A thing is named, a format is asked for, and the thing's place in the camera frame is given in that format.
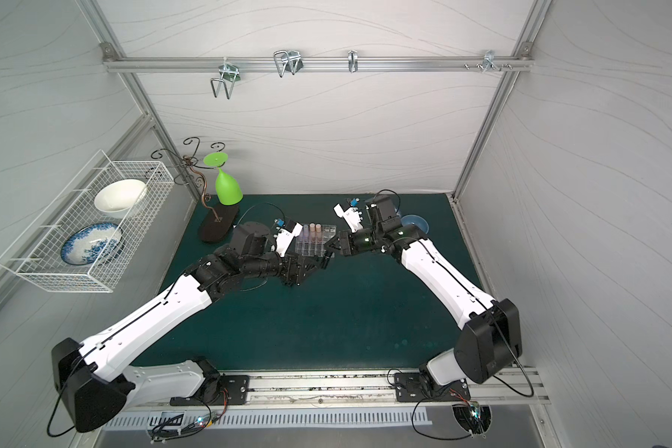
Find black lipstick tube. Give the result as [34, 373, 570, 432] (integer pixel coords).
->
[320, 252, 334, 270]

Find pale pink lipstick tube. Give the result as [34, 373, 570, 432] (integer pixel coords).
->
[309, 223, 317, 242]

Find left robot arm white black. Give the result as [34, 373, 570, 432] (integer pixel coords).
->
[52, 221, 330, 433]

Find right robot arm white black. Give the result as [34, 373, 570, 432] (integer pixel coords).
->
[329, 194, 523, 386]

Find clear acrylic lipstick organizer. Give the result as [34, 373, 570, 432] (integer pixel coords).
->
[295, 224, 337, 257]

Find light blue bowl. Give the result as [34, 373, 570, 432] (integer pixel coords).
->
[401, 215, 430, 233]

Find copper scroll glass stand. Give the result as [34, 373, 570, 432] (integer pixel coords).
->
[150, 136, 240, 244]

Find green plastic wine glass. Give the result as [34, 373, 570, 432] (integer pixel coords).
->
[203, 152, 244, 206]

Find white bowl in basket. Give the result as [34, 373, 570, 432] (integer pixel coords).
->
[93, 179, 147, 218]

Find blue patterned bowl in basket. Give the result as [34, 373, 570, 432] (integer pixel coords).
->
[60, 222, 123, 266]

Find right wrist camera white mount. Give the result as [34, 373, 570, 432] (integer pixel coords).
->
[333, 198, 363, 233]

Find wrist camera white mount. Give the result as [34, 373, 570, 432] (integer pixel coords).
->
[333, 198, 363, 233]
[274, 218, 304, 258]

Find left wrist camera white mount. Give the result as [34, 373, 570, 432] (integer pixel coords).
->
[274, 218, 304, 258]

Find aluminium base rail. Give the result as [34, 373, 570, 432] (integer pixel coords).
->
[88, 366, 553, 410]

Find small metal clip on rail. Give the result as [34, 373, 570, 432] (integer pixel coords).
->
[347, 50, 358, 73]

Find aluminium top rail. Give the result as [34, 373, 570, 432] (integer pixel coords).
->
[104, 54, 535, 74]

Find metal double hook on rail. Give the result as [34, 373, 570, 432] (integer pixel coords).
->
[273, 50, 304, 78]

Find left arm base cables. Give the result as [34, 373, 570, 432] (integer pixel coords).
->
[147, 388, 231, 444]

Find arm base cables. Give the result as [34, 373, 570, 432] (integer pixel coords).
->
[147, 388, 231, 444]
[385, 368, 494, 442]

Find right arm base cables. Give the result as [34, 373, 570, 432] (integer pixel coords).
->
[385, 368, 494, 442]

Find white wire basket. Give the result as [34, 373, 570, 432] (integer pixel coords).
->
[0, 151, 175, 293]

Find metal hook right on rail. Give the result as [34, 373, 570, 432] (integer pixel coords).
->
[463, 50, 513, 73]

